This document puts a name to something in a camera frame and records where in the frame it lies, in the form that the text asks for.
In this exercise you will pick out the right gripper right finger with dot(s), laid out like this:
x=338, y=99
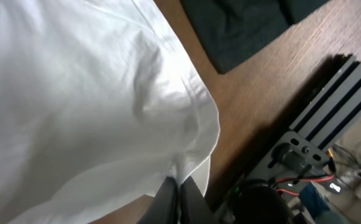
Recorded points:
x=193, y=207

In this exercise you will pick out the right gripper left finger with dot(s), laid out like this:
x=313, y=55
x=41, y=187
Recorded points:
x=163, y=209

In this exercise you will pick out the white t-shirt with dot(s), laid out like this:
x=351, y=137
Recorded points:
x=99, y=103

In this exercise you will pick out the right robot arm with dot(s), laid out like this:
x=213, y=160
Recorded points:
x=253, y=202

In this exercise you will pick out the black t-shirt with print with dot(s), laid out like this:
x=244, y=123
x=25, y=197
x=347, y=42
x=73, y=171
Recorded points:
x=231, y=31

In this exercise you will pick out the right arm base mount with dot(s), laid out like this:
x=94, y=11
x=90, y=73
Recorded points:
x=290, y=164

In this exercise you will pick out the aluminium extrusion rail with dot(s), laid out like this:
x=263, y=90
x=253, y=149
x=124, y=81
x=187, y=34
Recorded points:
x=335, y=108

